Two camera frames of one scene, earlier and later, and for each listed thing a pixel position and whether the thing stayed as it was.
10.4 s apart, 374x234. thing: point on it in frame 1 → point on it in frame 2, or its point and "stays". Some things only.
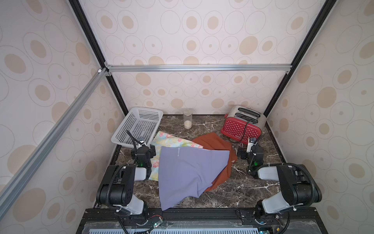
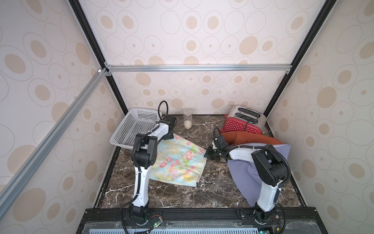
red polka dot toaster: [241, 123] stays
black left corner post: [80, 14] stays
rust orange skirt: [215, 141] → [230, 139]
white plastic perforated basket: [140, 123] stays
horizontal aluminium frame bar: [202, 68] stays
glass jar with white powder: [187, 119] stays
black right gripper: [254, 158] → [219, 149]
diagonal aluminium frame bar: [23, 176] stays
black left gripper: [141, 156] → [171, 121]
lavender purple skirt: [184, 172] → [246, 175]
